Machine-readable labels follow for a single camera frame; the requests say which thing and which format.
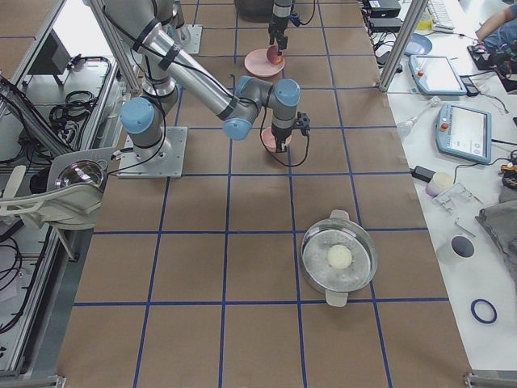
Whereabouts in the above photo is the blue teach pendant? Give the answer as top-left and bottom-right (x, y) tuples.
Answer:
(435, 103), (492, 165)
(409, 55), (467, 96)

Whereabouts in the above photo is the aluminium frame post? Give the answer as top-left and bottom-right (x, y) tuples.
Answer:
(378, 0), (427, 92)

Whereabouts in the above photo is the pink plate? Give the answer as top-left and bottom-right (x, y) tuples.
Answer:
(244, 48), (285, 78)

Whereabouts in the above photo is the steel steamer pot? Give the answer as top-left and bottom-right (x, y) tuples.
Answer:
(301, 209), (378, 307)

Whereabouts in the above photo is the purple white cup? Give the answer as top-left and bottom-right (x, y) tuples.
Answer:
(425, 172), (453, 197)

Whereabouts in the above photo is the white steamed bun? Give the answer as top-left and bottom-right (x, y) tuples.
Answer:
(326, 244), (352, 269)

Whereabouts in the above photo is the black power adapter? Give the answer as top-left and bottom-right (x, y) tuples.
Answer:
(410, 166), (435, 183)

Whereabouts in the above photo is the blue rubber ring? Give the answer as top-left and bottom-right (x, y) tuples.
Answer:
(470, 298), (498, 324)

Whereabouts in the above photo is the light blue plate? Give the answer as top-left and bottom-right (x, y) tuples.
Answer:
(404, 33), (433, 57)

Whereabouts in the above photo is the dark grey rice cooker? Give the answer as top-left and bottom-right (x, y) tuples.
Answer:
(233, 0), (274, 19)

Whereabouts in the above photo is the steel bowl on chair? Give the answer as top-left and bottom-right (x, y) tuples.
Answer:
(55, 160), (105, 188)

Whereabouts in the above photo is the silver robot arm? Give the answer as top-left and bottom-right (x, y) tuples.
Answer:
(103, 1), (309, 153)
(268, 0), (301, 55)

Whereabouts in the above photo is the grey cloth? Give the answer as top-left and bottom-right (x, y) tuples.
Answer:
(476, 200), (517, 282)

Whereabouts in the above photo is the far blue teach pendant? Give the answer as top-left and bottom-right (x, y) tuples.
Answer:
(409, 55), (467, 96)

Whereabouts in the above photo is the near blue teach pendant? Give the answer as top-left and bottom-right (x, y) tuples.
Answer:
(435, 103), (492, 165)

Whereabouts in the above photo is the small pink bowl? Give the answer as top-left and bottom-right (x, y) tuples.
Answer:
(261, 127), (292, 154)

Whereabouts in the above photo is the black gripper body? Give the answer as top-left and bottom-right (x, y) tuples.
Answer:
(268, 14), (301, 40)
(271, 112), (310, 141)

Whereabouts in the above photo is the red apple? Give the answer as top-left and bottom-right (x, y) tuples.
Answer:
(266, 45), (283, 65)

